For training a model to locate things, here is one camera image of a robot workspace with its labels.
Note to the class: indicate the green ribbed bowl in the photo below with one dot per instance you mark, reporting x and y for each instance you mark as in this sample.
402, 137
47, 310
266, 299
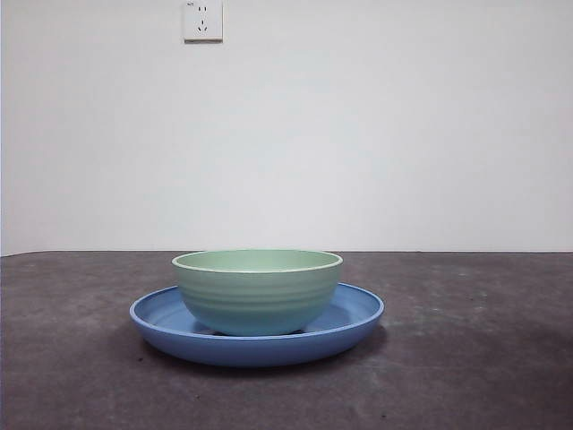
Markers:
255, 300

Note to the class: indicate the blue round plate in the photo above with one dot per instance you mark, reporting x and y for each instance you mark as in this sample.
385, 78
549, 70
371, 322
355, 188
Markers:
250, 351

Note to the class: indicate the white wall socket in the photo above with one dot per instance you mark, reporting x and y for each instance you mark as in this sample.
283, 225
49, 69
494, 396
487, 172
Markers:
203, 22

